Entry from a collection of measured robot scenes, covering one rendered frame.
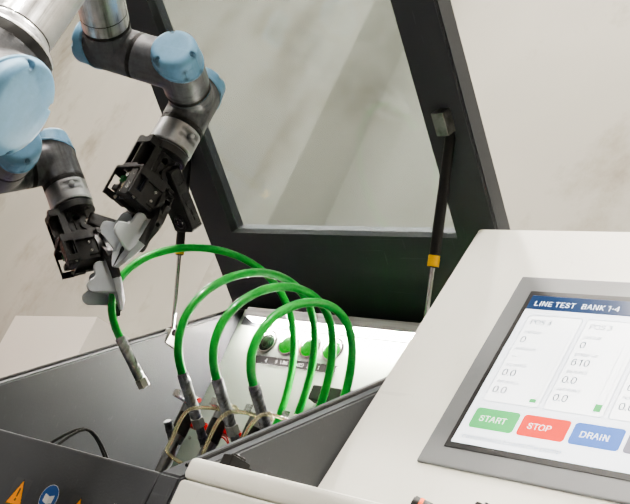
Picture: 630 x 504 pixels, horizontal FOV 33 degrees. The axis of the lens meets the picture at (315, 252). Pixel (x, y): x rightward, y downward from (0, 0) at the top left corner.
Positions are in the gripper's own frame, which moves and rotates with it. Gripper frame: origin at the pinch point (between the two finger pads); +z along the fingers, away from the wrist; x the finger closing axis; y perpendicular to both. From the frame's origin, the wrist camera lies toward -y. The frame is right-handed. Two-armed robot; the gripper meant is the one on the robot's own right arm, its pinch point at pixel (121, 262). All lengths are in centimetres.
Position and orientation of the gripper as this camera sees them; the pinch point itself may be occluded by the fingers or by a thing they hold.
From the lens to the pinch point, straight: 170.1
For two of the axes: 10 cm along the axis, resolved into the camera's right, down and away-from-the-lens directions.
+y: -5.7, -5.3, -6.3
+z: -3.8, 8.5, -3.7
